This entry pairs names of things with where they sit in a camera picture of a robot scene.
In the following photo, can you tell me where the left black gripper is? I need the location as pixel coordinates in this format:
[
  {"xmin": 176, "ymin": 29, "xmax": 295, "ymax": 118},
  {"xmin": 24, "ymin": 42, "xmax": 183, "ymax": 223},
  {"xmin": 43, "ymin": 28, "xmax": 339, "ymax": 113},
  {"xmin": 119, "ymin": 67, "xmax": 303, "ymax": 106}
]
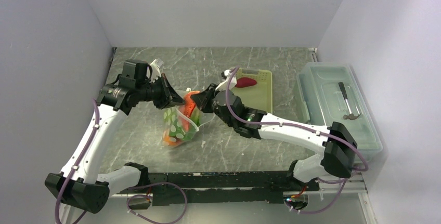
[{"xmin": 136, "ymin": 73, "xmax": 186, "ymax": 110}]

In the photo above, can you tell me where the clear polka dot zip bag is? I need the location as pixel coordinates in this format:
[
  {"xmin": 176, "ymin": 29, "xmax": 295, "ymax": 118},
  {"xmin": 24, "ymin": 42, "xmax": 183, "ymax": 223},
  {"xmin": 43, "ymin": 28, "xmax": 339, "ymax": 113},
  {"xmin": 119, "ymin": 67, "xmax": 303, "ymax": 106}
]
[{"xmin": 162, "ymin": 88, "xmax": 214, "ymax": 147}]

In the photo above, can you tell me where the orange peach toy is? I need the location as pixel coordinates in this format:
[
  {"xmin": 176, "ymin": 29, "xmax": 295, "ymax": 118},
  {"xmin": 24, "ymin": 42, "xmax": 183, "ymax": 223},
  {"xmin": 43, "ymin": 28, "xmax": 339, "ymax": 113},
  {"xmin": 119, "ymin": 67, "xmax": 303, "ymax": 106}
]
[{"xmin": 162, "ymin": 131, "xmax": 183, "ymax": 147}]

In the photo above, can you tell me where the green perforated plastic basket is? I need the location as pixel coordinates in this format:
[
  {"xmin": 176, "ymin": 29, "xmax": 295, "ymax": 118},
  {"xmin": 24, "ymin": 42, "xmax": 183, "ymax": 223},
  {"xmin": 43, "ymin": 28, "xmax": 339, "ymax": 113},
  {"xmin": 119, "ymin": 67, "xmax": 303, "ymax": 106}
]
[{"xmin": 231, "ymin": 68, "xmax": 273, "ymax": 113}]

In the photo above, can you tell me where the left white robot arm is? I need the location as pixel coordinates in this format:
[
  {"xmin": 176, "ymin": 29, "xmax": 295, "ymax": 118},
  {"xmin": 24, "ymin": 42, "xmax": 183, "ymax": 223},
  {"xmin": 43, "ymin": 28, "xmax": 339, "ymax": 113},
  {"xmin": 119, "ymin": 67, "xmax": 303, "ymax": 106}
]
[{"xmin": 44, "ymin": 59, "xmax": 185, "ymax": 214}]

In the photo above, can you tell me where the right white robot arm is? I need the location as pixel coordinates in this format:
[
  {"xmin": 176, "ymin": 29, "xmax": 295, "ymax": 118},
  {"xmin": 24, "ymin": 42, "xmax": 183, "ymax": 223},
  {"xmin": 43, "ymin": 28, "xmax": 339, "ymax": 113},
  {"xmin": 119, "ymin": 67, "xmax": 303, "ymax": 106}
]
[{"xmin": 190, "ymin": 85, "xmax": 357, "ymax": 190}]

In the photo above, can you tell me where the dark red sweet potato toy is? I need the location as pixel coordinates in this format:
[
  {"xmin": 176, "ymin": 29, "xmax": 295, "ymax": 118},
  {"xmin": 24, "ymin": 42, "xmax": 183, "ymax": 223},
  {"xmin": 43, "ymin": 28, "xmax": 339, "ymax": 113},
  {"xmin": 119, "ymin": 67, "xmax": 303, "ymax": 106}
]
[{"xmin": 235, "ymin": 77, "xmax": 257, "ymax": 88}]

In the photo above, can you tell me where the clear plastic storage box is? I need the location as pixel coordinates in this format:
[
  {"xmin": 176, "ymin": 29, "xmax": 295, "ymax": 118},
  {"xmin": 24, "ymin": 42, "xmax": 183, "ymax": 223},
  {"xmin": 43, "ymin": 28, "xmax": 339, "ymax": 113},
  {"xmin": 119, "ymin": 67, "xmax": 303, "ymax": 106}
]
[{"xmin": 294, "ymin": 62, "xmax": 383, "ymax": 161}]

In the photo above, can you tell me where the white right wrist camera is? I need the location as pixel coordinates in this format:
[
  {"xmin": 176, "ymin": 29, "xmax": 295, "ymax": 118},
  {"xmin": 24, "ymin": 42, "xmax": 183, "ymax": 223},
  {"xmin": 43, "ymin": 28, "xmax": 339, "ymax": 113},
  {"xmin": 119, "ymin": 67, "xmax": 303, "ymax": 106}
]
[{"xmin": 215, "ymin": 69, "xmax": 237, "ymax": 91}]

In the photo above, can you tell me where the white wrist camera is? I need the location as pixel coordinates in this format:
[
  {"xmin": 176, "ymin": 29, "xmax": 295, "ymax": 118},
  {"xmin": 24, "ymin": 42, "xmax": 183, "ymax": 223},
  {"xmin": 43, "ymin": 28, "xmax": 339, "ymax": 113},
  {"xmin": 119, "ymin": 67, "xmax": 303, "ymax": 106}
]
[
  {"xmin": 147, "ymin": 59, "xmax": 164, "ymax": 82},
  {"xmin": 215, "ymin": 69, "xmax": 237, "ymax": 91}
]

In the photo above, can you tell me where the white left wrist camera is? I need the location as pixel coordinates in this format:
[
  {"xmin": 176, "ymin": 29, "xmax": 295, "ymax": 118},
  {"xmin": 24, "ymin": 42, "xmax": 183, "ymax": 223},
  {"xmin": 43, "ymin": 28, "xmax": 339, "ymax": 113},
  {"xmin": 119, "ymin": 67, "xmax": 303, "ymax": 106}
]
[{"xmin": 147, "ymin": 59, "xmax": 164, "ymax": 82}]

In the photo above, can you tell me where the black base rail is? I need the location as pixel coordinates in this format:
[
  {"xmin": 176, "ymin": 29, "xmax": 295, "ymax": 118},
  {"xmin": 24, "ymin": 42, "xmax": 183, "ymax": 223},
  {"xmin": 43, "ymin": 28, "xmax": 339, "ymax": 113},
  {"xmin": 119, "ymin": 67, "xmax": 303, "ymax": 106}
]
[{"xmin": 122, "ymin": 170, "xmax": 320, "ymax": 206}]

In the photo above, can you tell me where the black handled hammer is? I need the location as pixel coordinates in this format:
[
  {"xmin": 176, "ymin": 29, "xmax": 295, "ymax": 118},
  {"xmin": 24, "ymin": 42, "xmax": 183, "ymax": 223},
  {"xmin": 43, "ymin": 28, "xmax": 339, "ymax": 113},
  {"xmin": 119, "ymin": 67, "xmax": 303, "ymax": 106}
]
[{"xmin": 338, "ymin": 82, "xmax": 361, "ymax": 121}]

